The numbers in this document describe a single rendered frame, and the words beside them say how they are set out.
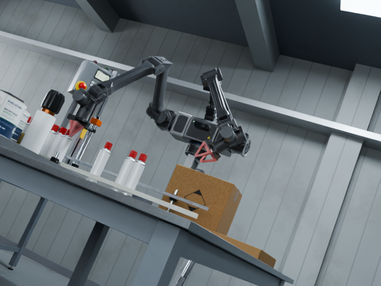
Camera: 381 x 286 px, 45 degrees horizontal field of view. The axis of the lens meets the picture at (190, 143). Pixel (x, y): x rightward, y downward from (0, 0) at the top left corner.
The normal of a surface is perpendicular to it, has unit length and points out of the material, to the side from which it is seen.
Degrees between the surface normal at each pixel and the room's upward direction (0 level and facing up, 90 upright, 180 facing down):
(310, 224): 90
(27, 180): 90
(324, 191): 90
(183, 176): 90
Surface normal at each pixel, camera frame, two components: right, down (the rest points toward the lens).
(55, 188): -0.37, -0.36
